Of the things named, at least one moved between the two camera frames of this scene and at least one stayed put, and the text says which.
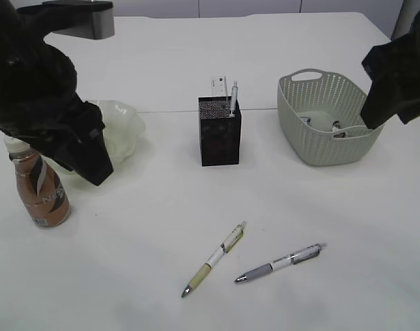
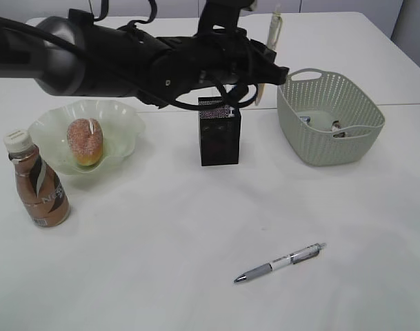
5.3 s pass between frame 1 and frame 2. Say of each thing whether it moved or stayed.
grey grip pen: stayed
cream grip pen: moved
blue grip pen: stayed
